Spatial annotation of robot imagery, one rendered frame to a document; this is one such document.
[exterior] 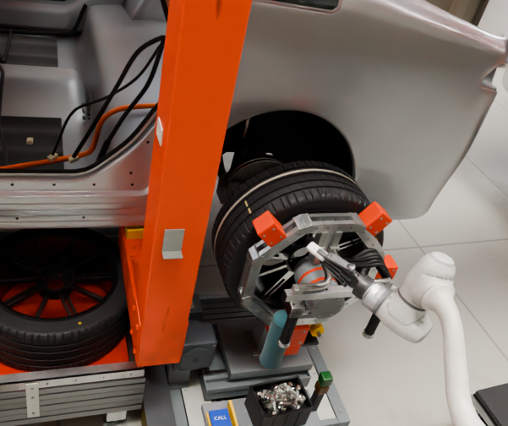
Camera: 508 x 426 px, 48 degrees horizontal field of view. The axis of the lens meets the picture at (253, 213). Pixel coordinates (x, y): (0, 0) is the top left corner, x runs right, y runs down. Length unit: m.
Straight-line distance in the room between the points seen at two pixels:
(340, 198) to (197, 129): 0.73
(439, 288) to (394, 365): 1.59
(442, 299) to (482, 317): 2.13
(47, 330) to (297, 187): 1.08
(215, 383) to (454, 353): 1.31
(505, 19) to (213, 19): 6.76
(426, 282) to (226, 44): 0.84
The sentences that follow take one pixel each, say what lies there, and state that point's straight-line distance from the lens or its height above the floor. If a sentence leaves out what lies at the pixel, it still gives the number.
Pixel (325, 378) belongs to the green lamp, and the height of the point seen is 0.66.
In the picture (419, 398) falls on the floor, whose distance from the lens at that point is 3.14.
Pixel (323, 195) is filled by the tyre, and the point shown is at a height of 1.17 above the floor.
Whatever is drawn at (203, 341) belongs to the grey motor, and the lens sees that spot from 2.44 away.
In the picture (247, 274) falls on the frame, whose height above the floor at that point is 0.88.
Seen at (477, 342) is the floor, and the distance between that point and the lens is 3.60.
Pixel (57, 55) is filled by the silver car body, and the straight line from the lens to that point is 3.57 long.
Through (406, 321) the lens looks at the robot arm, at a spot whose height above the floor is 1.14.
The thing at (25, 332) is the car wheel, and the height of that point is 0.50.
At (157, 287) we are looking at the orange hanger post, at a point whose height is 0.94.
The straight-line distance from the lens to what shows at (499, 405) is 2.87.
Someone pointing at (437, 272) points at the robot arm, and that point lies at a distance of 1.66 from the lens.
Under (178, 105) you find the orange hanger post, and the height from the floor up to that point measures 1.60.
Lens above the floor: 2.29
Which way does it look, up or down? 37 degrees down
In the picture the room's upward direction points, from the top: 15 degrees clockwise
